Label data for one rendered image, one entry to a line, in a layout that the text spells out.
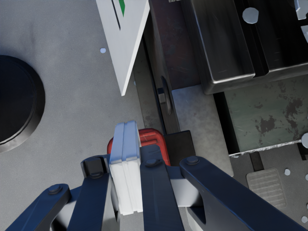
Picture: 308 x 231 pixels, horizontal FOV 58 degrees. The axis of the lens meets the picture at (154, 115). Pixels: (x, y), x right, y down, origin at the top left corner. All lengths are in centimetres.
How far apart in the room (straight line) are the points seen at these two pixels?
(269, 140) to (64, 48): 94
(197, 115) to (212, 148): 5
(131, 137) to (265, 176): 79
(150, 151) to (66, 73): 101
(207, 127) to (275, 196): 58
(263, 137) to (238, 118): 4
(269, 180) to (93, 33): 84
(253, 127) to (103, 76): 79
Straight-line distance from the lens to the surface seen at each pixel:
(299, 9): 33
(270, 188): 94
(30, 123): 112
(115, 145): 16
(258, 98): 43
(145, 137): 28
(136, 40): 68
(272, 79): 43
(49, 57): 120
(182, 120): 40
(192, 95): 41
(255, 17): 40
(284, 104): 44
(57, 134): 111
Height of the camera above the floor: 104
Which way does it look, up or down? 79 degrees down
